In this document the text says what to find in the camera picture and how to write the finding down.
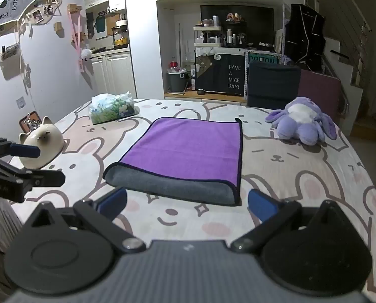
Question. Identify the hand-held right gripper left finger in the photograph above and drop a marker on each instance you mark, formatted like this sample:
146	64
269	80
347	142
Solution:
114	200

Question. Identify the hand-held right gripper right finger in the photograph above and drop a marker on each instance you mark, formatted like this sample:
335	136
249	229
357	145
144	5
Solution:
261	205

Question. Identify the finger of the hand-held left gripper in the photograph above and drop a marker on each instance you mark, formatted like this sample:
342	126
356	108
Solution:
24	150
44	178

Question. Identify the purple and grey towel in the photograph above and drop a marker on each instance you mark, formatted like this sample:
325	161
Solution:
188	151

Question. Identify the white cat-shaped ceramic jar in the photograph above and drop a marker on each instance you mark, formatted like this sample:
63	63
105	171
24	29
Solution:
43	145

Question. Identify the orange key tray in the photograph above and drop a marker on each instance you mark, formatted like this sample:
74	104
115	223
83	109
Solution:
27	122

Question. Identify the bunny printed blanket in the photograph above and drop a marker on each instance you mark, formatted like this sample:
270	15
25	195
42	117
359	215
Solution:
285	170

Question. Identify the green tissue pack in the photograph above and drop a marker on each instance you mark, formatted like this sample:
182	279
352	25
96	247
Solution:
112	109

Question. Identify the purple plush bunny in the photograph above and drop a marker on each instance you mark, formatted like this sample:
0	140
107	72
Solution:
301	123

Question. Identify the white kitchen base cabinet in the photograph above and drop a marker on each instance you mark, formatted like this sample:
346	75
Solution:
112	72

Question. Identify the dark upholstered chair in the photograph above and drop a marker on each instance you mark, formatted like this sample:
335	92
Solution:
271	83

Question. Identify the pink hanging strip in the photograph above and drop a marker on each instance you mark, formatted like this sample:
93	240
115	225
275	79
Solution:
76	38

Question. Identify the maroon board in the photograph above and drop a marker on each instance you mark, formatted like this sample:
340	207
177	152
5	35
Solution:
319	91

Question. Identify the dark green trash bin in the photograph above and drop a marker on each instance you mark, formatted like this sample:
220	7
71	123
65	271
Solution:
177	82

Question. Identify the black printed cabinet curtain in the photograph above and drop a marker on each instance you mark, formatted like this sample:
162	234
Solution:
222	74

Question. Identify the green sign plate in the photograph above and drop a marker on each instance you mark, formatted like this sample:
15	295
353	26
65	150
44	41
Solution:
262	60

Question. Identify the yellow kettle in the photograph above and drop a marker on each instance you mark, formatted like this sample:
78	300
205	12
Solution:
121	40

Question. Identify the black hanging jacket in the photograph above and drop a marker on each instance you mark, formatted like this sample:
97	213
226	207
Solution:
304	38

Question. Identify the white desktop organizer shelf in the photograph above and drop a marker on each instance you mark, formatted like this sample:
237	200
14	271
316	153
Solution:
208	36

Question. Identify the white wall socket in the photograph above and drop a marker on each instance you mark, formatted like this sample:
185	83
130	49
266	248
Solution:
21	103

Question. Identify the wall-mounted storage pouch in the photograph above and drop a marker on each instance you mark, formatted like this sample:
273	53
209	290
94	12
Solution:
8	53

